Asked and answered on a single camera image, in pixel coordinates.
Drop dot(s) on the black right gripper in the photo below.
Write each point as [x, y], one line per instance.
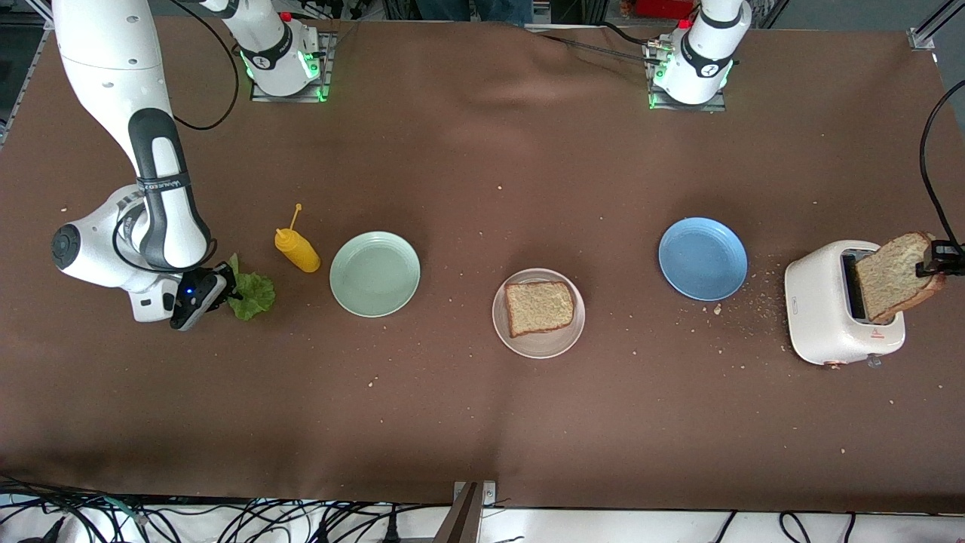
[224, 282]

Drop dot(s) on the green lettuce leaf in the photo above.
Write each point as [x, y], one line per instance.
[256, 294]

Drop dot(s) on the brown bread slice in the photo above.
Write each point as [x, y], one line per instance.
[889, 275]
[539, 309]

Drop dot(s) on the yellow squeeze bottle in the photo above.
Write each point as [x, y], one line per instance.
[301, 256]

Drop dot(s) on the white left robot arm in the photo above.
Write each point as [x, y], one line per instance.
[705, 60]

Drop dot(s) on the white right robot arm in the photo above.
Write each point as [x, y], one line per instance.
[98, 45]

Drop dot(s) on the mint green plate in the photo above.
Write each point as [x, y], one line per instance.
[375, 275]

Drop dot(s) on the blue plate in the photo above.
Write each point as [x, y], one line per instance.
[703, 260]

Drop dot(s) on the beige plate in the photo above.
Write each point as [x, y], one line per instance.
[543, 348]

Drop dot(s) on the white toaster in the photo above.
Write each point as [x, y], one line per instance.
[814, 309]

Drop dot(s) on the brown tablecloth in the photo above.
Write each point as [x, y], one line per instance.
[452, 188]

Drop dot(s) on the black power plug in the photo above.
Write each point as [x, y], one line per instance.
[391, 532]

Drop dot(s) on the person in blue jeans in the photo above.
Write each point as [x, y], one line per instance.
[475, 9]

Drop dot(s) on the red box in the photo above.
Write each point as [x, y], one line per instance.
[663, 7]

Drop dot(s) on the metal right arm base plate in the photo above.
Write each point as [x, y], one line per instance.
[264, 96]

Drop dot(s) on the aluminium frame corner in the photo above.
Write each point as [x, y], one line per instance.
[921, 38]

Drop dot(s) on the silver metal bracket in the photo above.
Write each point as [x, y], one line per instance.
[490, 494]

